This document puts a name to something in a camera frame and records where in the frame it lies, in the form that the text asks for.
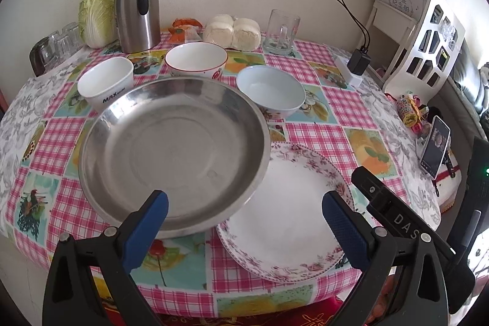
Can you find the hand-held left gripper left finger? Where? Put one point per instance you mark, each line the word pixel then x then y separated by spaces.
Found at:
pixel 147 224

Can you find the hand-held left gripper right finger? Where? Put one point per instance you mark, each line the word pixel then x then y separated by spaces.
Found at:
pixel 344 224

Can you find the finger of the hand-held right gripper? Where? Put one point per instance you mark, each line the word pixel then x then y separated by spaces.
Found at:
pixel 368 182

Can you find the white square bowl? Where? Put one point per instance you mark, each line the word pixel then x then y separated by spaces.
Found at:
pixel 105 79

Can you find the red and white crocheted cushion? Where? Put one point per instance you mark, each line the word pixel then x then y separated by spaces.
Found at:
pixel 450 184

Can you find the floral rimmed white plate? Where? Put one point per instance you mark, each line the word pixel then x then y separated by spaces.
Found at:
pixel 286 211

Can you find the stainless steel basin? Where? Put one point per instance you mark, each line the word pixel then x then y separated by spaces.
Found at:
pixel 172 154

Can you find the smartphone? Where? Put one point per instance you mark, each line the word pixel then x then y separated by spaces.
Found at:
pixel 435 146

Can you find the colourful candy packets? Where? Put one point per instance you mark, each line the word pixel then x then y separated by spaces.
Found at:
pixel 408 112

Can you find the white power strip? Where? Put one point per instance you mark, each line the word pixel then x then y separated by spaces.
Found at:
pixel 349 77

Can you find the pink checked tablecloth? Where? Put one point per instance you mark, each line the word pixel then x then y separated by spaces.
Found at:
pixel 61 154

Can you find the black charger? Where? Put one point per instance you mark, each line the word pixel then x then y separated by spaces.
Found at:
pixel 358 61

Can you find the red patterned cloth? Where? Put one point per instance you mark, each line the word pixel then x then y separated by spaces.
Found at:
pixel 229 320

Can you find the light blue bowl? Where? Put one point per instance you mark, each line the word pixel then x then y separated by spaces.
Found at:
pixel 271 87

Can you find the black leather sofa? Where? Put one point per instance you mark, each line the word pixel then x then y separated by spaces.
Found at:
pixel 468 77

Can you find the red rimmed white bowl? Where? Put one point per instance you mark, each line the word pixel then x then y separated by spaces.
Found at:
pixel 195 58

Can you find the clear glass mug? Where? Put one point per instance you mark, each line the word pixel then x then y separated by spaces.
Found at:
pixel 282 32

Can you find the orange snack packet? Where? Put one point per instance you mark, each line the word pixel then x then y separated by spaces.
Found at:
pixel 185 30

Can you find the clear drinking glass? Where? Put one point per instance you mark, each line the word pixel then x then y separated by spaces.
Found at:
pixel 62 43
pixel 73 35

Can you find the stainless steel thermos jug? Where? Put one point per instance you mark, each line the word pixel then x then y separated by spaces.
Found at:
pixel 131 20

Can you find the napa cabbage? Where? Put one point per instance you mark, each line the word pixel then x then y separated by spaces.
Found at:
pixel 97 14

